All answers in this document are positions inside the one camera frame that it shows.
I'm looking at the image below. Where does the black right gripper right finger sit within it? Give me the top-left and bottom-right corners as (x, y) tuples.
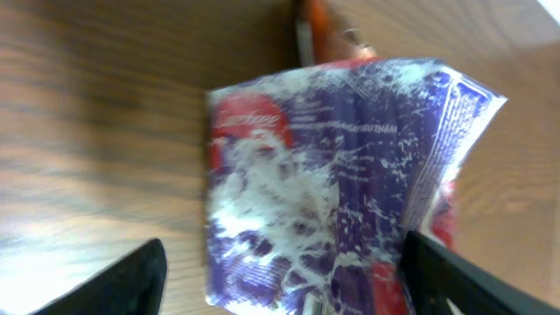
(399, 231), (559, 315)

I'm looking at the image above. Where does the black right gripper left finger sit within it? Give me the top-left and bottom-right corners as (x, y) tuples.
(33, 238), (167, 315)

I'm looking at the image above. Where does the purple noodle packet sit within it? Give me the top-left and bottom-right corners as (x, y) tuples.
(206, 58), (506, 314)

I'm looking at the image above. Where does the red orange snack sachet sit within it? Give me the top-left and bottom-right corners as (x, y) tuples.
(295, 0), (377, 67)

